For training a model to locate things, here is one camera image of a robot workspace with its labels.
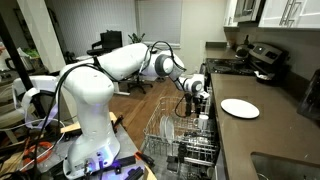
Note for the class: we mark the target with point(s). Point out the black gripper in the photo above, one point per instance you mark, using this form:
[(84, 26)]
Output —
[(193, 98)]

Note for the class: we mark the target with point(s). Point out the white cup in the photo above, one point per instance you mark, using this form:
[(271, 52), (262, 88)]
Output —
[(202, 122)]

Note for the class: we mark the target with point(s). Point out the metal robot base table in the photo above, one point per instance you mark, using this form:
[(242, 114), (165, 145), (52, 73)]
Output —
[(128, 143)]

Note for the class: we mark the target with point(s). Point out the stainless dishwasher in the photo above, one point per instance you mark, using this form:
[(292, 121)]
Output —
[(200, 173)]

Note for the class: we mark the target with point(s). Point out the white plate standing upright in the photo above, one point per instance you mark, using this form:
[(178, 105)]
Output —
[(170, 129), (162, 126)]

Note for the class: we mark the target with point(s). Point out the dark towel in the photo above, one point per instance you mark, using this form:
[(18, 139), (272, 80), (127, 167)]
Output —
[(202, 71)]

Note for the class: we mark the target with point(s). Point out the black cutlery basket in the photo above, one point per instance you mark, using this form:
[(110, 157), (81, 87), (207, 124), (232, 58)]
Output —
[(181, 151)]

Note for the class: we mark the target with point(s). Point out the large white plate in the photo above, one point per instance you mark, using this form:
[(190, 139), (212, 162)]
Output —
[(240, 108)]

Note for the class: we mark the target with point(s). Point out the black kitchen stove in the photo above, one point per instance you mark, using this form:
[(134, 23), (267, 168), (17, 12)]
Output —
[(230, 66)]

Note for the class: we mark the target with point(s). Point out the black office chair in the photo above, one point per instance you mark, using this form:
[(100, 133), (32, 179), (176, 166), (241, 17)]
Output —
[(138, 85)]

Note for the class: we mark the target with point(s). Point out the black orange clamp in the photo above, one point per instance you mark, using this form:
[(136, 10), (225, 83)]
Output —
[(145, 158)]

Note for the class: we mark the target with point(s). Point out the black pan on stove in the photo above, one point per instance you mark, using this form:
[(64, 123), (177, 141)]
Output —
[(242, 50)]

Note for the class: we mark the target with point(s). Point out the dark pan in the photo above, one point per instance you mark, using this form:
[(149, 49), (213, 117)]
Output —
[(264, 77)]

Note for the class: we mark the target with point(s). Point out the wooden desk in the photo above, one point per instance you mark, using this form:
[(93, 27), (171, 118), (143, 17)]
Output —
[(118, 90)]

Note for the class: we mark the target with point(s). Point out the green potted plant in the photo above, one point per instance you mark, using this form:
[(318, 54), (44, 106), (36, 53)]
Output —
[(136, 37)]

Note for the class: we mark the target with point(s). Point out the white window blind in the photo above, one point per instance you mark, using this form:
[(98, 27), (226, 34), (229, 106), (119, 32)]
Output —
[(160, 20)]

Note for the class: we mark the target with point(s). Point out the narrow white upper cabinet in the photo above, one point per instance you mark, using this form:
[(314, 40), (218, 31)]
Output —
[(230, 13)]

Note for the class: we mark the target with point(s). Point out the steel kitchen sink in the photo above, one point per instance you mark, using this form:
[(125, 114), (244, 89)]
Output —
[(283, 168)]

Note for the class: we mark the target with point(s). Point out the black computer monitor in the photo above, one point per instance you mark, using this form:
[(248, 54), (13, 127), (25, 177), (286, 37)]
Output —
[(111, 40)]

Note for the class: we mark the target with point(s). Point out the steel microwave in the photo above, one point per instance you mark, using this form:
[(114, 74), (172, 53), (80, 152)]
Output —
[(248, 10)]

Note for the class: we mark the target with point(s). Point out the black countertop appliance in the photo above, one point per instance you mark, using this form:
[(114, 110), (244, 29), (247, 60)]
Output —
[(311, 98)]

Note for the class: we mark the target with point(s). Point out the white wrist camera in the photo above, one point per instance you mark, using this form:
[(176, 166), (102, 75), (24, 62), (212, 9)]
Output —
[(204, 95)]

